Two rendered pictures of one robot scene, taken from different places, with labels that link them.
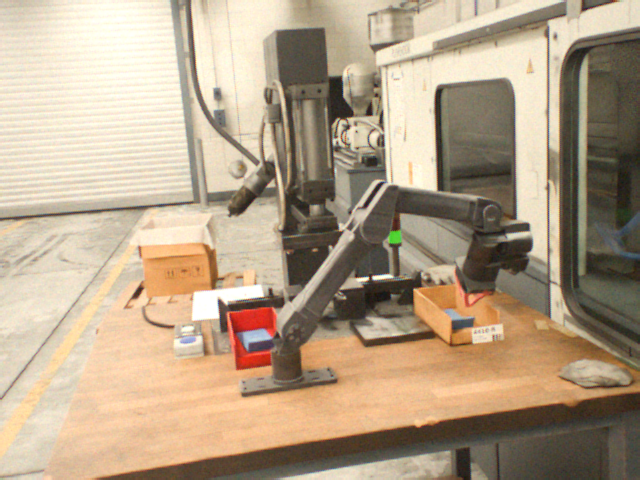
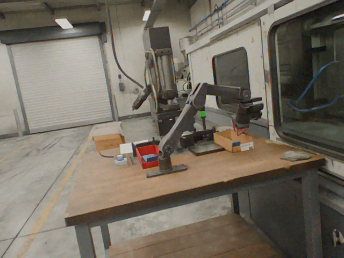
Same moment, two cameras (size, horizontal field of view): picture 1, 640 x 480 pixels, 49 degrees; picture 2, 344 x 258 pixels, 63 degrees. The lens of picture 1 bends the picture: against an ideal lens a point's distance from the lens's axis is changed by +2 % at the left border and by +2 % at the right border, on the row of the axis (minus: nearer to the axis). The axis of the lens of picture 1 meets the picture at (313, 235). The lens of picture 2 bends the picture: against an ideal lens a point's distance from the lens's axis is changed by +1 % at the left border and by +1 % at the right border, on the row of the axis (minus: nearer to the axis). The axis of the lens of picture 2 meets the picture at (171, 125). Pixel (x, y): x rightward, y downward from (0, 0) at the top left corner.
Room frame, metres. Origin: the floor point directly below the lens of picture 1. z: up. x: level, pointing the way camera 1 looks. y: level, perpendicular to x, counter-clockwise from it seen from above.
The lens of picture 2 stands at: (0.07, 0.07, 1.34)
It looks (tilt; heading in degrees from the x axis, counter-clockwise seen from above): 10 degrees down; 357
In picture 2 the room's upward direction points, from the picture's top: 8 degrees counter-clockwise
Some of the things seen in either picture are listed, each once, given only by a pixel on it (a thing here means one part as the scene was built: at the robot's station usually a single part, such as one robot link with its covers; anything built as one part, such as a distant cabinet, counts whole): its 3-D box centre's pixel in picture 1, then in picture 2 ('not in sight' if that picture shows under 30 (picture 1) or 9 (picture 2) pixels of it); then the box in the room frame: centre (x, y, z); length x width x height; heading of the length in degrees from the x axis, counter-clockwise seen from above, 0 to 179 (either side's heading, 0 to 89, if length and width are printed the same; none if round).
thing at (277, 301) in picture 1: (256, 307); (148, 145); (1.75, 0.16, 0.95); 0.15 x 0.03 x 0.10; 100
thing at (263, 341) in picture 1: (256, 335); (149, 156); (1.62, 0.16, 0.92); 0.15 x 0.07 x 0.03; 17
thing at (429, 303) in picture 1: (455, 314); (232, 141); (1.63, -0.33, 0.93); 0.25 x 0.13 x 0.08; 10
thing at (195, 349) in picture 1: (189, 352); (121, 165); (1.59, 0.32, 0.90); 0.07 x 0.07 x 0.06; 10
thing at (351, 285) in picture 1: (322, 288); (175, 135); (1.78, -0.01, 0.98); 0.20 x 0.10 x 0.01; 100
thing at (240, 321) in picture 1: (256, 336); (149, 156); (1.58, 0.15, 0.93); 0.25 x 0.12 x 0.06; 10
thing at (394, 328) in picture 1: (390, 328); (205, 148); (1.62, -0.17, 0.91); 0.17 x 0.16 x 0.02; 100
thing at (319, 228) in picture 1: (305, 195); (165, 97); (1.85, 0.01, 1.22); 0.26 x 0.18 x 0.30; 10
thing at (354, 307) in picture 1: (324, 303); (176, 142); (1.78, -0.01, 0.94); 0.20 x 0.10 x 0.07; 100
